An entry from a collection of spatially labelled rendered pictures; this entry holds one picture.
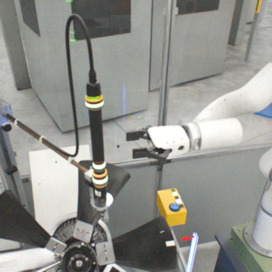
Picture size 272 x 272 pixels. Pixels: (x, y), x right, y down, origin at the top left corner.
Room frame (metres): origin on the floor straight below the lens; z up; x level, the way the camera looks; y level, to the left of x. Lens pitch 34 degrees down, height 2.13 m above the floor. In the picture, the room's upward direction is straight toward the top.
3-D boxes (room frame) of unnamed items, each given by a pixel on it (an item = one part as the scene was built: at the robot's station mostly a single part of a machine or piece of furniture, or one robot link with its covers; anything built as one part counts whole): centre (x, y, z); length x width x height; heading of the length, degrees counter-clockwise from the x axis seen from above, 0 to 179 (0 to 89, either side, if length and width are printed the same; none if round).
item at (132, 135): (0.73, -0.02, 1.65); 0.07 x 0.03 x 0.03; 102
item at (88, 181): (0.66, 0.09, 1.49); 0.09 x 0.07 x 0.10; 47
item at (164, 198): (1.02, -0.20, 1.02); 0.16 x 0.10 x 0.11; 12
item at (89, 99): (0.65, 0.09, 1.79); 0.04 x 0.04 x 0.03
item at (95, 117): (0.65, 0.09, 1.67); 0.03 x 0.03 x 0.21
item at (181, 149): (0.70, -0.12, 1.65); 0.11 x 0.10 x 0.07; 102
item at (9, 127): (1.06, 0.52, 1.47); 0.05 x 0.04 x 0.05; 47
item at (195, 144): (0.71, -0.18, 1.65); 0.09 x 0.03 x 0.08; 12
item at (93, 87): (0.65, 0.09, 1.65); 0.04 x 0.04 x 0.46
